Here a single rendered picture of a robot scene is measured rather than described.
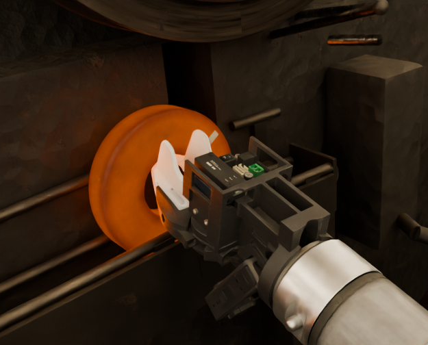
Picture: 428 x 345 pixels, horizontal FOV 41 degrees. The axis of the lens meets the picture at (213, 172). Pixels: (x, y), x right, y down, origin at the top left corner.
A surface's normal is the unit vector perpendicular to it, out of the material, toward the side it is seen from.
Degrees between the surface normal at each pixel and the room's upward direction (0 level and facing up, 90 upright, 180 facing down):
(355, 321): 42
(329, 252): 14
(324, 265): 23
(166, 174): 89
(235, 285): 90
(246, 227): 90
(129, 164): 87
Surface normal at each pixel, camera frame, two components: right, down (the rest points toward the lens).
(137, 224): 0.59, 0.24
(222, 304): -0.83, 0.30
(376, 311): -0.18, -0.68
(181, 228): -0.29, 0.55
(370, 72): -0.39, -0.72
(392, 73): 0.14, -0.73
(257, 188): 0.59, 0.51
